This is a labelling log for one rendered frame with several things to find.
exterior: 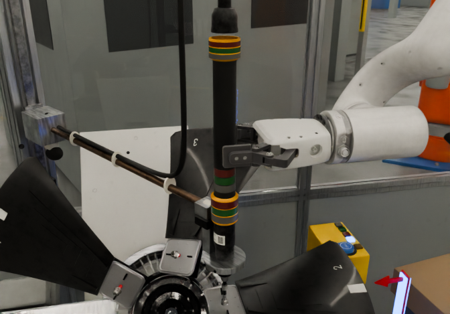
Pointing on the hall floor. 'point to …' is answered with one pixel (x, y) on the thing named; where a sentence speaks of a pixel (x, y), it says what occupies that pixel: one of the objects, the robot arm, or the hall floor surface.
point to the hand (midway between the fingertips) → (225, 145)
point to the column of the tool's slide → (8, 49)
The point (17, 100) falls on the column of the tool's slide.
